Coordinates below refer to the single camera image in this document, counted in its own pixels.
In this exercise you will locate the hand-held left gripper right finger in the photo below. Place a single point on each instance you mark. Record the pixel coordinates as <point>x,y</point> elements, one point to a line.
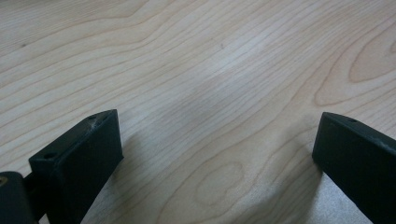
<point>358,161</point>

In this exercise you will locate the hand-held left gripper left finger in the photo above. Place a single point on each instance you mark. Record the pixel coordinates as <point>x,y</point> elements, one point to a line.
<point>81,161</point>

